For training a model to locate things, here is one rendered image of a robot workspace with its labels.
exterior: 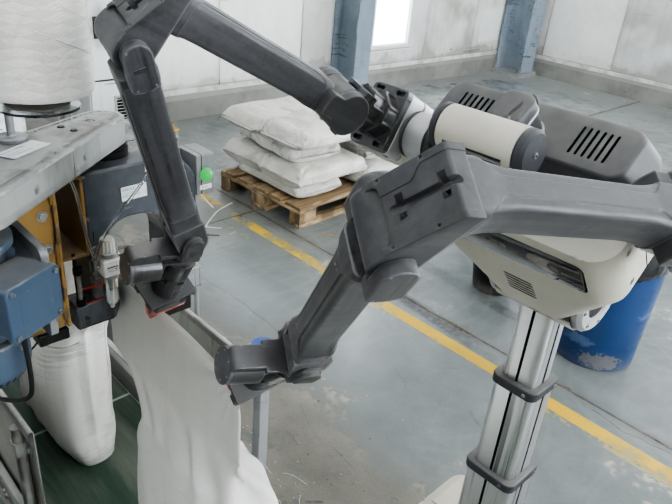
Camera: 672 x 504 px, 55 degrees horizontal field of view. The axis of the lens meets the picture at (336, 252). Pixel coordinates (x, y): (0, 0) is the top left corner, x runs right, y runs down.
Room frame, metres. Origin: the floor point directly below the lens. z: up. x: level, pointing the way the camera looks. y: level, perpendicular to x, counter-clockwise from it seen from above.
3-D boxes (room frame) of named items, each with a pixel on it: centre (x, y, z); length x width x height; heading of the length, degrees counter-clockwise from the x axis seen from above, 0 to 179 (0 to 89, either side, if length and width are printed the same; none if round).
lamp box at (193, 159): (1.32, 0.32, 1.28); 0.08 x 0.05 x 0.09; 46
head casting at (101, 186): (1.29, 0.50, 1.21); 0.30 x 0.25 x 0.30; 46
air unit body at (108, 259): (1.09, 0.44, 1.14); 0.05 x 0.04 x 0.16; 136
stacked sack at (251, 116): (4.34, 0.50, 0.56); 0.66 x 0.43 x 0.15; 133
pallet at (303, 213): (4.43, 0.15, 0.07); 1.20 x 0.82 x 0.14; 138
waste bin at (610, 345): (2.69, -1.30, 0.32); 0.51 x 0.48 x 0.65; 136
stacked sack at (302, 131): (4.07, 0.19, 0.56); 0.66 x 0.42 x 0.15; 136
